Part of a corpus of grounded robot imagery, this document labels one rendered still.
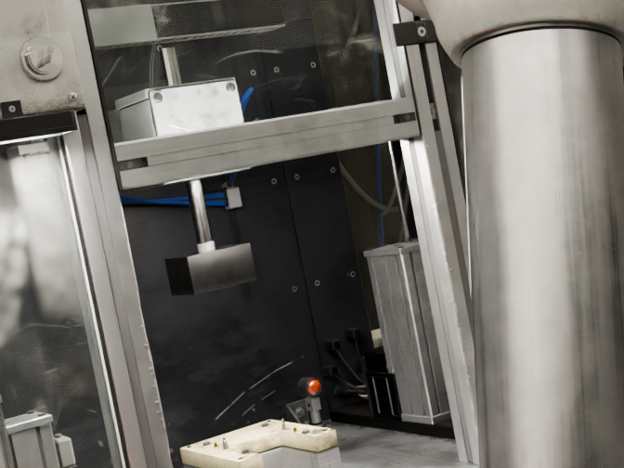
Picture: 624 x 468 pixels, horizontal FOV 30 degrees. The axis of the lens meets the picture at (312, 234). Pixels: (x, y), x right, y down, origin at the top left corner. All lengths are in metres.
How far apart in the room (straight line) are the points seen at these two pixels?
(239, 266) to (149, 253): 0.25
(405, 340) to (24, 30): 0.68
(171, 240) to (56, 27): 0.57
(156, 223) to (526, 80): 0.96
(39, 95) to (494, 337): 0.55
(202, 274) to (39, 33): 0.39
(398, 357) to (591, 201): 0.87
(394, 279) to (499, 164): 0.82
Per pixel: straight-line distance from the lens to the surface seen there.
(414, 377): 1.53
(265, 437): 1.41
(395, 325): 1.53
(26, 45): 1.09
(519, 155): 0.70
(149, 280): 1.60
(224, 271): 1.37
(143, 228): 1.60
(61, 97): 1.10
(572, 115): 0.71
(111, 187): 1.12
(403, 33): 1.31
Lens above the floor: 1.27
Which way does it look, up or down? 3 degrees down
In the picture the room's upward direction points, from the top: 11 degrees counter-clockwise
